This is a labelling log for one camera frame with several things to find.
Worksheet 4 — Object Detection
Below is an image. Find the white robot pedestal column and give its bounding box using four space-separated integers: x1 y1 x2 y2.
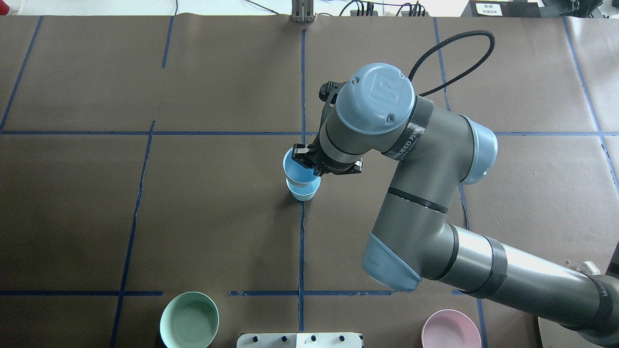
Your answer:
236 332 364 348

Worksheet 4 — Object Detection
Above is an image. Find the pink bowl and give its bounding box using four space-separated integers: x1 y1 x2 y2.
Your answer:
420 310 482 348

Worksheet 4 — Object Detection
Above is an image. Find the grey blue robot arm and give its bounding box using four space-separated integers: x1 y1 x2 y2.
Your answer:
288 62 618 348

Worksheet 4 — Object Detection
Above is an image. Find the white toaster plug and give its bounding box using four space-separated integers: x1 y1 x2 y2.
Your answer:
576 261 601 276

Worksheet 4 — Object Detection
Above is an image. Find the black power strip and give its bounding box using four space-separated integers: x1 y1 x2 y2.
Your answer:
339 0 429 17

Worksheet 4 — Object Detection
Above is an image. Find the green bowl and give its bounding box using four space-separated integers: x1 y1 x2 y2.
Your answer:
159 291 220 348

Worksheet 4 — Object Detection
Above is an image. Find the aluminium frame post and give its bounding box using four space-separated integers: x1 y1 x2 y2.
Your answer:
291 0 315 23

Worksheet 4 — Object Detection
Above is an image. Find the light blue cup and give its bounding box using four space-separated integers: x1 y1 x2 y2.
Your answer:
282 147 318 187
286 177 321 201

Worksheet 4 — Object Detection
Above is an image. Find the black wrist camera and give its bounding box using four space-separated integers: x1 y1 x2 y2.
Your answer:
318 81 347 107

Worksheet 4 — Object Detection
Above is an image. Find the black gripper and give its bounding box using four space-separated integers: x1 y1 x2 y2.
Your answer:
292 140 363 176

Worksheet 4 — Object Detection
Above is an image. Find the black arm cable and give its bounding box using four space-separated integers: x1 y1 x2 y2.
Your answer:
408 30 496 97

